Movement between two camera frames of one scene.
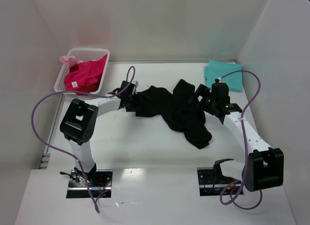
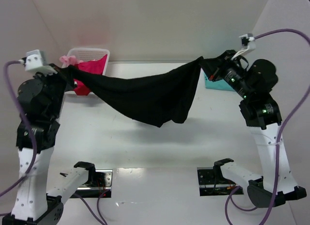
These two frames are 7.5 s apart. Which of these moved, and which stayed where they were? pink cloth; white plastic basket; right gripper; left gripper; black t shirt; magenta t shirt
Moved: left gripper; black t shirt; right gripper
Stayed: magenta t shirt; white plastic basket; pink cloth
